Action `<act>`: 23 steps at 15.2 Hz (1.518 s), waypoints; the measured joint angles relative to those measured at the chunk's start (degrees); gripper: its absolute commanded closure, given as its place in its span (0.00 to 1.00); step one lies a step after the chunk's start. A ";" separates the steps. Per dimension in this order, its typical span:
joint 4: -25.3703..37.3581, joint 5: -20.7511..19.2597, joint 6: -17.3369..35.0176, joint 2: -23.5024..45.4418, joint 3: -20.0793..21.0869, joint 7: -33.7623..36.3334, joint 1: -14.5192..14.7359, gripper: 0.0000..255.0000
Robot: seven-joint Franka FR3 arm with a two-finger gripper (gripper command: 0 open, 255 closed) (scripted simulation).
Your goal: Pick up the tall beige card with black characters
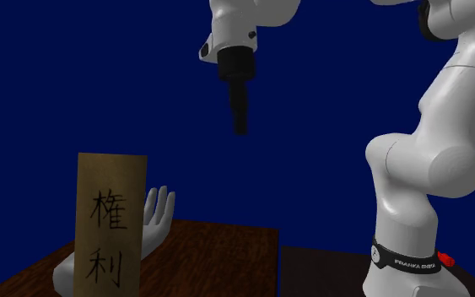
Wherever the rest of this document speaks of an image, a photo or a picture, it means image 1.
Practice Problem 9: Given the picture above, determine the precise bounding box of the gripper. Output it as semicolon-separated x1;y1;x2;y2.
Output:
216;45;257;137

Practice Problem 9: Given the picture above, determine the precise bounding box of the white hand figure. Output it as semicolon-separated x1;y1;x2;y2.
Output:
51;185;177;297

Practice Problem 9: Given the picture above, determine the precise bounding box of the wooden plaque with black characters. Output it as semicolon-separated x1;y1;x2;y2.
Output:
73;152;148;297

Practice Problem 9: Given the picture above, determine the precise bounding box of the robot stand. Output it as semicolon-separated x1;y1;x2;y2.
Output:
279;245;475;297

